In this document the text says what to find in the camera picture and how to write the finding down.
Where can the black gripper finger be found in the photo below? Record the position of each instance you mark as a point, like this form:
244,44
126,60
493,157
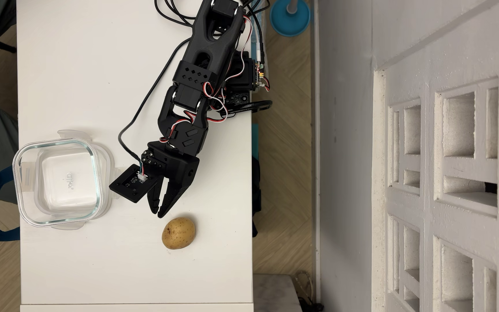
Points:
154,199
179,188

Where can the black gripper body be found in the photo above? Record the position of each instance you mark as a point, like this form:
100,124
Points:
179,167

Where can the brown potato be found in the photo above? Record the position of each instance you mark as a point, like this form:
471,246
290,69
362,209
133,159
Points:
179,233

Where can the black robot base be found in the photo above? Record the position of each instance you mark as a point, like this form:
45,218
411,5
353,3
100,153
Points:
243,80

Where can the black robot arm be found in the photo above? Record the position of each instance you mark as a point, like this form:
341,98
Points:
208,47

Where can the clear glass food container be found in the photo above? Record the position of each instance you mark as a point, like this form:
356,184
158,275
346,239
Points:
107,167

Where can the black object beside table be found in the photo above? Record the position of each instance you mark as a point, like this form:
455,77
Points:
256,195

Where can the teal object beside table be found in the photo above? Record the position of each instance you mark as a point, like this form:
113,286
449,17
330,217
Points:
254,141

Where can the black table clamp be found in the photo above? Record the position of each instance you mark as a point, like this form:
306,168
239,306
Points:
254,106

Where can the small controller circuit board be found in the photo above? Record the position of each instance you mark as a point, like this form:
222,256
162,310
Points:
259,76

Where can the grey marble side table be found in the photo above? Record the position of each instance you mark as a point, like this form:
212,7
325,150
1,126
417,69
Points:
275,294

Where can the blue round stand base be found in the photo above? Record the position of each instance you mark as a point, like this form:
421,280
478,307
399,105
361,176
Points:
290,21

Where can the white lattice block panel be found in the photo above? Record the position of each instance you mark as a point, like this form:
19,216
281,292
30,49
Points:
427,208

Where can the black square wrist camera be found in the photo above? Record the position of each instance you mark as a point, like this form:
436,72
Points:
130,184

